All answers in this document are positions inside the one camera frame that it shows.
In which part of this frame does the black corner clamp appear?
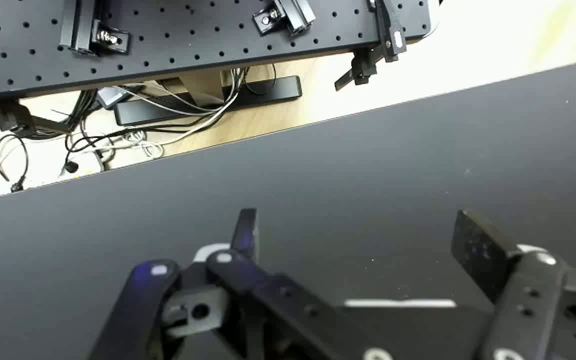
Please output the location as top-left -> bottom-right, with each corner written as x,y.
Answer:
332,46 -> 379,93

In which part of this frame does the white and grey cable bundle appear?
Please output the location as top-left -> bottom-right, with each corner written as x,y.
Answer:
96,66 -> 254,157

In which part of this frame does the short black aluminium rail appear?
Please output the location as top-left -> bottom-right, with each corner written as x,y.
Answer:
57,0 -> 104,55

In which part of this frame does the black perforated breadboard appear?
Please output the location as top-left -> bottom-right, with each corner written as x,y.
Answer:
0,0 -> 434,103

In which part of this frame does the long black aluminium rail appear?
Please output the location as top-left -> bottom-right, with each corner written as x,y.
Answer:
274,0 -> 318,37

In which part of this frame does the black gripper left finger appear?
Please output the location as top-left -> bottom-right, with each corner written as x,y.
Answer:
204,206 -> 344,335

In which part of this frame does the small black mounting bracket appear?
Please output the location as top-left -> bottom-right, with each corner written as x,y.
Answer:
251,5 -> 284,35

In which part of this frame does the black cable bundle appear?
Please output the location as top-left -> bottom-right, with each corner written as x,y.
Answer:
0,87 -> 120,195

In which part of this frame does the black rail bracket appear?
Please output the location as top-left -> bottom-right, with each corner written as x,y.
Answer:
90,18 -> 132,57

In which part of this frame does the black edge rail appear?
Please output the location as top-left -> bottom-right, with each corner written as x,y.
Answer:
366,0 -> 411,64

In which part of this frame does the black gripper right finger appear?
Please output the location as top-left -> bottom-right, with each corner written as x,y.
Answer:
449,207 -> 567,360

